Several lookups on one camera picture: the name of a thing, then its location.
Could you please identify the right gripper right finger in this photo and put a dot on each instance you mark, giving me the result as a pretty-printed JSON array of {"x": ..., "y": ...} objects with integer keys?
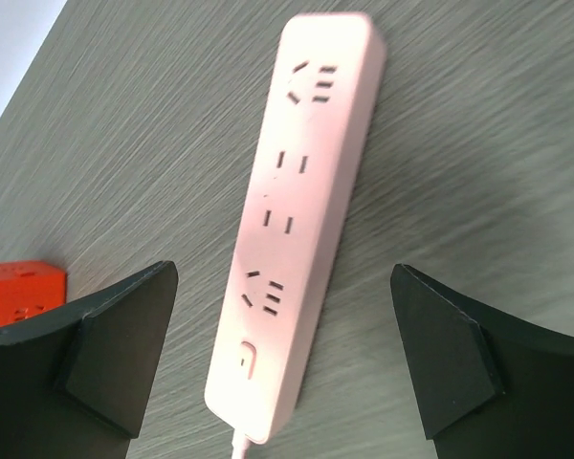
[{"x": 487, "y": 384}]

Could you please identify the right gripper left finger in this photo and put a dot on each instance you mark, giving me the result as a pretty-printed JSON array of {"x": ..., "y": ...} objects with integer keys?
[{"x": 75, "y": 382}]

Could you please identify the red cube adapter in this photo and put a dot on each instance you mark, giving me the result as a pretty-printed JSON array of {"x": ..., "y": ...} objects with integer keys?
[{"x": 29, "y": 288}]

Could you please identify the pink white power strip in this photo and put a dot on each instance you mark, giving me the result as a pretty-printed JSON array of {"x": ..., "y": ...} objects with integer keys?
[{"x": 320, "y": 102}]

